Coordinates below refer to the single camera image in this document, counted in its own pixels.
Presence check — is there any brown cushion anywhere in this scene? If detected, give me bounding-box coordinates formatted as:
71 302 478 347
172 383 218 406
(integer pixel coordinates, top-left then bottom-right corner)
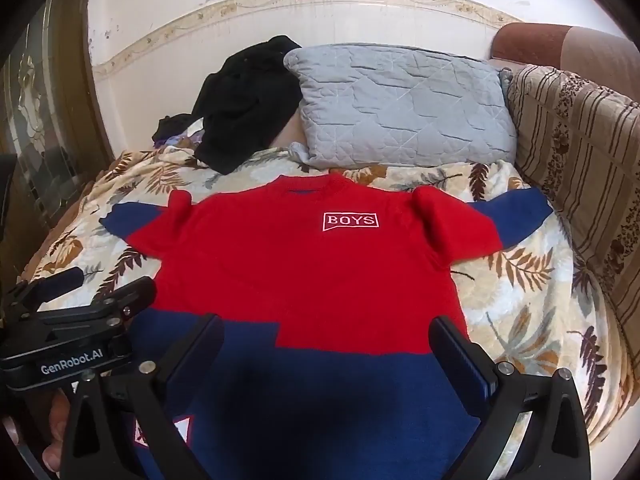
489 22 621 96

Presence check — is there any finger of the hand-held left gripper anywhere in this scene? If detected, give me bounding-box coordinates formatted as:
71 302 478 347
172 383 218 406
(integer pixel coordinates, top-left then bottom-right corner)
37 276 158 333
14 266 85 312

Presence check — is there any black garment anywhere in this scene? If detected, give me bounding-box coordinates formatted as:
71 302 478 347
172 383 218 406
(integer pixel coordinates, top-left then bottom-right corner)
192 35 303 175

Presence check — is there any beige striped cushion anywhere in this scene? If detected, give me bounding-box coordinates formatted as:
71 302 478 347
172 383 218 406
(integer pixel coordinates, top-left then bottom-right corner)
505 64 640 361

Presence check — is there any grey quilted pillow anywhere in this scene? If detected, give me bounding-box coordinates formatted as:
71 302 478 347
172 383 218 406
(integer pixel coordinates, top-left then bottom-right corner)
283 44 518 170

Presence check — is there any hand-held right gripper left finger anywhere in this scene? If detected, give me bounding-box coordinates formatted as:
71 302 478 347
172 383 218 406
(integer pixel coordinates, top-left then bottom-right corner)
59 313 225 480

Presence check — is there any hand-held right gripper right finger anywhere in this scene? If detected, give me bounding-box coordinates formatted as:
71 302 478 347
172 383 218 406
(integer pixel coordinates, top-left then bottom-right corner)
430 315 594 480

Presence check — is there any dark purple cloth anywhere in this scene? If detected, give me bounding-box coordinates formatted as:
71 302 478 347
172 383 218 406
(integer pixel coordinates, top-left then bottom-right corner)
151 114 206 150

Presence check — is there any person's left hand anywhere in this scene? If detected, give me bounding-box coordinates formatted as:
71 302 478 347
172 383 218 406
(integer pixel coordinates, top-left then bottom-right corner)
47 390 77 462

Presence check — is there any wooden door with glass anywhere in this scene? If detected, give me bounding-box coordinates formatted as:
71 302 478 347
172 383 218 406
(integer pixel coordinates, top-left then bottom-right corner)
0 0 113 281

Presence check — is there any leaf print blanket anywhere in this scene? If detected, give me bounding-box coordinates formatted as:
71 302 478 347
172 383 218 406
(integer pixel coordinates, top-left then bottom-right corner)
20 145 626 466

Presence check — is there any red and blue sweater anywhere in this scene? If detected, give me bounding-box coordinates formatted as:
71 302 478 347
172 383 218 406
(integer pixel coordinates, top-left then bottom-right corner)
98 172 548 480

